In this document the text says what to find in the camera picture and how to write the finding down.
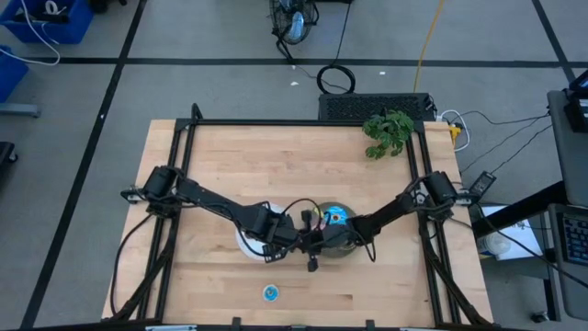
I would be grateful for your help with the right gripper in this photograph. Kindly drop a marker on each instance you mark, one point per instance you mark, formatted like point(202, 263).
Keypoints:
point(331, 239)

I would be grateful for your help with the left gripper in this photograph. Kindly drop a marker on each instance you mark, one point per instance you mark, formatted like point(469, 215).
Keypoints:
point(285, 234)

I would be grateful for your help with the large blue iced donut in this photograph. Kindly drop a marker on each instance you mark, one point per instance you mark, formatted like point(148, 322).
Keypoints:
point(342, 213)

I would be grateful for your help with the small blue sprinkled donut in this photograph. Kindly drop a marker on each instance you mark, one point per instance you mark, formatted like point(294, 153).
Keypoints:
point(265, 294)

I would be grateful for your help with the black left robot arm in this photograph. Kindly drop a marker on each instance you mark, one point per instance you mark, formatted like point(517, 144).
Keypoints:
point(206, 197)

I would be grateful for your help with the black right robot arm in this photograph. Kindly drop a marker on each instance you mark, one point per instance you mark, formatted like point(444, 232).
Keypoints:
point(390, 209)

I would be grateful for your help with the white round plate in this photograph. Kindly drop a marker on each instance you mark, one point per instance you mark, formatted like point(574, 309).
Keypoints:
point(248, 246)

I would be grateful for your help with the green potted plant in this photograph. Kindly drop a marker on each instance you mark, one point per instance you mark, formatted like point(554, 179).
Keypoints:
point(390, 131)

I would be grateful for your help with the black computer tower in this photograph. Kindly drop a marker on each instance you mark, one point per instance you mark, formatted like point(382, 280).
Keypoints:
point(349, 106)

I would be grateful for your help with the black power brick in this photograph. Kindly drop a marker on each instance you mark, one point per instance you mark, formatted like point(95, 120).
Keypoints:
point(482, 183)

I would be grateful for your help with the white cup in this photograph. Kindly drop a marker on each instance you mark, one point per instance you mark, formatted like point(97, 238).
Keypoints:
point(495, 243)

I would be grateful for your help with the white paper sheet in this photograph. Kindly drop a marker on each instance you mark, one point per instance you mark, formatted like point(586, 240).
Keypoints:
point(528, 230)

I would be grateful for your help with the black diagonal bar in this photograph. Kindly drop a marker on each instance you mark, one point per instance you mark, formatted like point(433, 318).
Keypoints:
point(528, 204)

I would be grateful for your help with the black floor fan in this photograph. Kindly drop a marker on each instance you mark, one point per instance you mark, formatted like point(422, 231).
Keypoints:
point(294, 23)

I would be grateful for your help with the small black floor object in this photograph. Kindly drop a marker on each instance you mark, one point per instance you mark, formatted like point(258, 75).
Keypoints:
point(539, 317)

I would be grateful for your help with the grey laptop with keyboard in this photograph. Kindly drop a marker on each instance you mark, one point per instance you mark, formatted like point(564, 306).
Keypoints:
point(558, 285)

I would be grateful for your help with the grey desk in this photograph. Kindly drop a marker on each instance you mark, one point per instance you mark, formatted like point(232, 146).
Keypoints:
point(574, 156)

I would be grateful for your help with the black desk device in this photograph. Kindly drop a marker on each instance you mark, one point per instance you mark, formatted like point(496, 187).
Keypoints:
point(579, 110)

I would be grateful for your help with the black chair base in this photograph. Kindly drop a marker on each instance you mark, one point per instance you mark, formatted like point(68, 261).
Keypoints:
point(5, 151)

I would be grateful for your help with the grey stand base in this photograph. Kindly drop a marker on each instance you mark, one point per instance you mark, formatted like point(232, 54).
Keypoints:
point(18, 110)

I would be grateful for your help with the black table bracket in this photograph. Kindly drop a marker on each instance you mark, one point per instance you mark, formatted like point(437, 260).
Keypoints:
point(369, 325)
point(236, 324)

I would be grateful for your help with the black aluminium table frame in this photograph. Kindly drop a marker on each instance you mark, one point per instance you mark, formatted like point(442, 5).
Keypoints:
point(298, 122)

